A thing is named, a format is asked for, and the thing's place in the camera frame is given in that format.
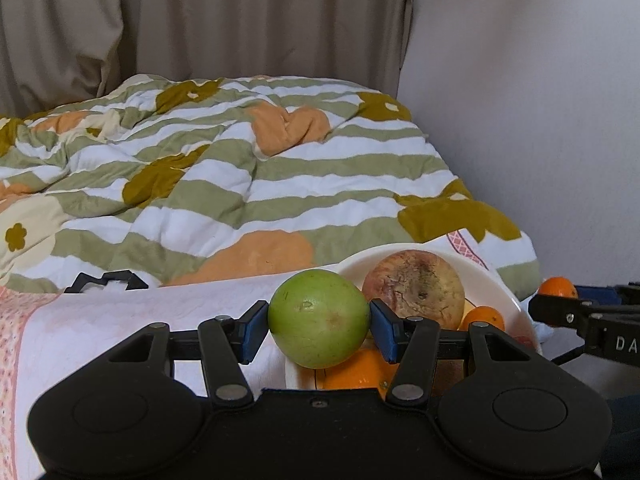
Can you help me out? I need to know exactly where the small green apple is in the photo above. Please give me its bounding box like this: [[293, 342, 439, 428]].
[[268, 269, 370, 370]]

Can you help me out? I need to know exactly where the pink floral white cloth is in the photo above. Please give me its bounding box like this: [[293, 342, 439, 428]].
[[1, 230, 497, 479]]

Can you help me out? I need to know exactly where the striped flower duvet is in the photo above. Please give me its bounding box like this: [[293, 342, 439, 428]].
[[1, 75, 540, 298]]

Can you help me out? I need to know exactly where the medium orange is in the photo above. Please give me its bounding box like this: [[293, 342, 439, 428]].
[[459, 306, 506, 332]]

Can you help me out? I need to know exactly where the small mandarin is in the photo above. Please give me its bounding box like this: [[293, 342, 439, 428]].
[[538, 276, 578, 298]]

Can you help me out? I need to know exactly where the large orange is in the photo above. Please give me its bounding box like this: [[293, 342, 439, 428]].
[[314, 347, 398, 398]]

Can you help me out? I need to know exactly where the beige curtain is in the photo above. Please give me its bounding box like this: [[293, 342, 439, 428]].
[[1, 0, 412, 116]]

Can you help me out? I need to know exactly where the reddish yellow apple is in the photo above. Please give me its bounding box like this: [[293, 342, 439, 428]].
[[361, 249, 465, 330]]

